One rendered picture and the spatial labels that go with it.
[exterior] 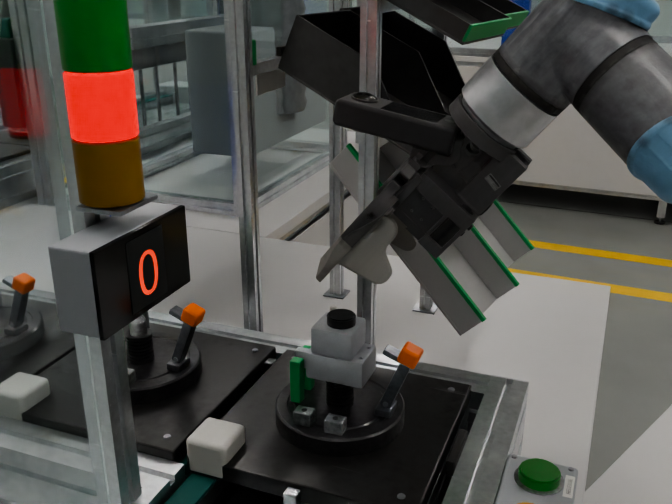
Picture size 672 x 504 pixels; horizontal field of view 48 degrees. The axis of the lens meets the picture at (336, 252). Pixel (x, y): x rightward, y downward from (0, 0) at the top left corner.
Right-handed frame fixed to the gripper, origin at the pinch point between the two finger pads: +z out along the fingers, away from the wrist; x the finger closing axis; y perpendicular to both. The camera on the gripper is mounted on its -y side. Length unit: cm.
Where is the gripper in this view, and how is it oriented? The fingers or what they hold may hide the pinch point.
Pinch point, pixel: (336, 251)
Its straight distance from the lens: 74.8
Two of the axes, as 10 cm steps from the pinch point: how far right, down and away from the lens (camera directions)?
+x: 3.6, -3.4, 8.7
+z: -5.9, 6.4, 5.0
